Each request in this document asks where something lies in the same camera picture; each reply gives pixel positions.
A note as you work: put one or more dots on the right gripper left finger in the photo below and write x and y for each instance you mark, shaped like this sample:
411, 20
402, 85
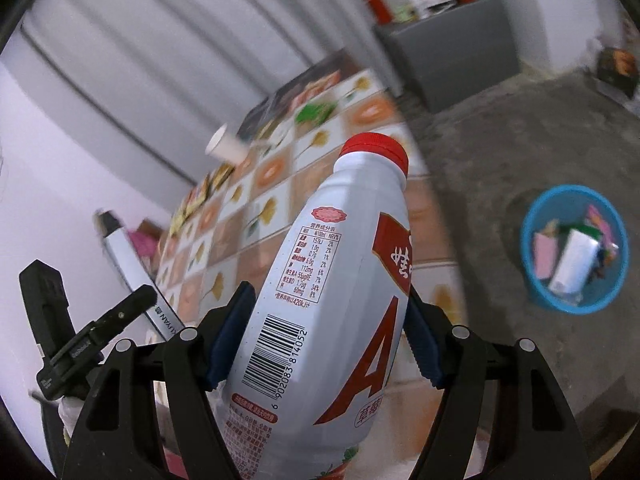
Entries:
148, 397

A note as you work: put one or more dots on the white paper cup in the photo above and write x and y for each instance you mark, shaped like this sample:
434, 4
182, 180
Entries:
227, 147

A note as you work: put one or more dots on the pink tissue pack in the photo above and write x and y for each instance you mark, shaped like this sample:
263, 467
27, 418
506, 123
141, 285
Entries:
545, 253

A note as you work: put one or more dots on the blue white carton box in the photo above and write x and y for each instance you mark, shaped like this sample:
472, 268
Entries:
575, 263

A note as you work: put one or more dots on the blue plastic trash basket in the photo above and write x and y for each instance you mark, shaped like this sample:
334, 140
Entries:
567, 204

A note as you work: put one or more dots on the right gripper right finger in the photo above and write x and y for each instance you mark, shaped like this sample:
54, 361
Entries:
533, 433

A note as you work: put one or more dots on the red thermos bottle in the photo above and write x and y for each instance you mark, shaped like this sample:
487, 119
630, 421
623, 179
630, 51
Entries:
380, 11

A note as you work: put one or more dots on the grey metal cabinet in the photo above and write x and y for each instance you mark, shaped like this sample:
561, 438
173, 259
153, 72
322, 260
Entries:
452, 56

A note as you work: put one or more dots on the floral patterned tablecloth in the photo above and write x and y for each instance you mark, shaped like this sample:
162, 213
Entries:
227, 233

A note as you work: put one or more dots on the white red-capped milk bottle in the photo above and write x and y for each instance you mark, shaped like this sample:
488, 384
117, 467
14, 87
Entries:
311, 369

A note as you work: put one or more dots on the dark printed box on floor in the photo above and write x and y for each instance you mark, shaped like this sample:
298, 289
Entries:
618, 68

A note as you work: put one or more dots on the black printed placemat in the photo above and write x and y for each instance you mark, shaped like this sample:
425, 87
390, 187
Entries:
336, 67

